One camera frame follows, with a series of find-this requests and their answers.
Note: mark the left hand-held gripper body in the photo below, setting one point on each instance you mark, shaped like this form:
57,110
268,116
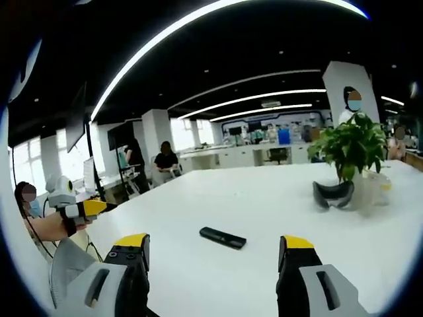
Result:
61,195

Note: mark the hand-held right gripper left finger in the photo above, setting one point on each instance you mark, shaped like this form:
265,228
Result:
132,264

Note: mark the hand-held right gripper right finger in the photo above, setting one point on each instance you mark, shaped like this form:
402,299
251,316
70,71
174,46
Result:
294,267

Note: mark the black remote control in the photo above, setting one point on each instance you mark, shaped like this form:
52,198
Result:
222,237

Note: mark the person's left hand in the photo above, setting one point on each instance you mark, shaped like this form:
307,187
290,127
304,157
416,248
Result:
71,216

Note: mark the black monitor stand pole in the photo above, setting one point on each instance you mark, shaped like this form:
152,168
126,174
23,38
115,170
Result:
94,165

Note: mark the person's grey sleeve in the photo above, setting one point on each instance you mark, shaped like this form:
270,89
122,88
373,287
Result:
74,261

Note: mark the large black monitor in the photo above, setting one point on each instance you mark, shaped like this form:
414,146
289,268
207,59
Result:
76,128

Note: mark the small black monitor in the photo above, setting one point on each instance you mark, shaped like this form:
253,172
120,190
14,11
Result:
119,136

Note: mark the black headset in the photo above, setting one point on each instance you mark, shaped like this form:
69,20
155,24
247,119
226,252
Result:
332,196

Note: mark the black office chair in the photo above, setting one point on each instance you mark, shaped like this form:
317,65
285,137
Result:
277,155

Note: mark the clear plastic container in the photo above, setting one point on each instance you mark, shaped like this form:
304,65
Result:
380,190

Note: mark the blue box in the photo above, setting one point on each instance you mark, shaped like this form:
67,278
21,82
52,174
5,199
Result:
284,136

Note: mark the green potted plant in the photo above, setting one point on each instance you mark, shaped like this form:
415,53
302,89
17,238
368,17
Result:
350,145

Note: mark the long curved ceiling light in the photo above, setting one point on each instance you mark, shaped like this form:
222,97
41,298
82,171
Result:
158,43

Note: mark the white pillar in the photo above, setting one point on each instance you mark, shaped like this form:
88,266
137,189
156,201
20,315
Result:
340,79

